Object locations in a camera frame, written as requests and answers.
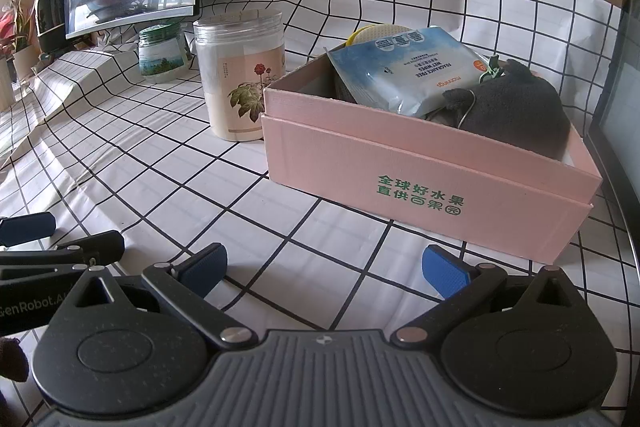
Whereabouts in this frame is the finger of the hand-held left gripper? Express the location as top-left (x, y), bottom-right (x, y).
top-left (0, 212), bottom-right (57, 246)
top-left (0, 230), bottom-right (126, 282)

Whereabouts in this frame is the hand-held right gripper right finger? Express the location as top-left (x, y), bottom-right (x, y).
top-left (390, 245), bottom-right (579, 351)

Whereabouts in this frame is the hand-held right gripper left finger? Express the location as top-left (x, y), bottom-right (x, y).
top-left (67, 243), bottom-right (258, 351)

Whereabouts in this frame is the pink cardboard box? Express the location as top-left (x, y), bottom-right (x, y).
top-left (261, 49), bottom-right (603, 264)

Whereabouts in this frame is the blue wet wipes packet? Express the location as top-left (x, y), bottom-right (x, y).
top-left (327, 26), bottom-right (493, 118)

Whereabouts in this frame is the yellow sequined pad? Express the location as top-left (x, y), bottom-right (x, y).
top-left (347, 24), bottom-right (408, 48)

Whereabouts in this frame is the checkered white tablecloth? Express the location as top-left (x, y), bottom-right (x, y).
top-left (0, 0), bottom-right (640, 427)

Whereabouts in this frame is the potted plant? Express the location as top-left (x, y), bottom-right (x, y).
top-left (0, 0), bottom-right (40, 80)

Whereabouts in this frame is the green lid jar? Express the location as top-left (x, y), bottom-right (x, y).
top-left (137, 23), bottom-right (188, 84)

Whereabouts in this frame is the clear plastic powder jar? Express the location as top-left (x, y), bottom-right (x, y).
top-left (193, 9), bottom-right (287, 142)

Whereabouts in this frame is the black speaker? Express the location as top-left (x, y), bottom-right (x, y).
top-left (34, 0), bottom-right (68, 55)

